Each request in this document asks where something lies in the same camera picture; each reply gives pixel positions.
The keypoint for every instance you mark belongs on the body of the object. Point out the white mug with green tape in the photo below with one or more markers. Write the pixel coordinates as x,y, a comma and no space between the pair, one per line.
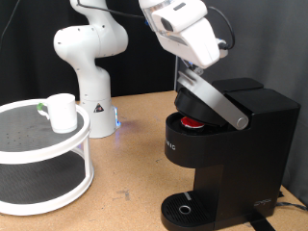
62,112

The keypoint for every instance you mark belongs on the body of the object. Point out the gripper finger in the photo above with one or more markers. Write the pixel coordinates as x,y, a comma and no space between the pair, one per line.
197,70
187,63

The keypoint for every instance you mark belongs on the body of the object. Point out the white two-tier turntable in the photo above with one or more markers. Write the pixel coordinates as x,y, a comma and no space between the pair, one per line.
41,150

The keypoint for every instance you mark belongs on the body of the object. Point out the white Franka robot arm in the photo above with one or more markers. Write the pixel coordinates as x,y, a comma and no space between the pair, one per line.
93,80

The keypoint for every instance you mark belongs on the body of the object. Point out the grey partition panel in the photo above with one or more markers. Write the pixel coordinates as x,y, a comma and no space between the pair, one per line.
266,38

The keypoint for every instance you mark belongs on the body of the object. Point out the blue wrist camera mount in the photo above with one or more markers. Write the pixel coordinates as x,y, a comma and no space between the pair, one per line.
223,48

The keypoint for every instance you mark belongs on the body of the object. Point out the black Keurig coffee machine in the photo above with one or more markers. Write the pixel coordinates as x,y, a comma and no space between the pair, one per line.
243,160

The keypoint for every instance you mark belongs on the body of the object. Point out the black backdrop curtain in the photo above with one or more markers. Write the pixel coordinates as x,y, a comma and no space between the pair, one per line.
32,64

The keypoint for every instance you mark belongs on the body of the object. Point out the white coffee pod red lid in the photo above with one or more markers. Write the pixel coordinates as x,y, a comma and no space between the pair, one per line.
191,122

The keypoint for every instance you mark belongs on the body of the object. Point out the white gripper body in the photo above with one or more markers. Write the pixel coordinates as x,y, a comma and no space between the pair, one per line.
192,35

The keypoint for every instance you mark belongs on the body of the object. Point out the black tape strip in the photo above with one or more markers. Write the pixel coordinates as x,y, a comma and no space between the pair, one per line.
261,224

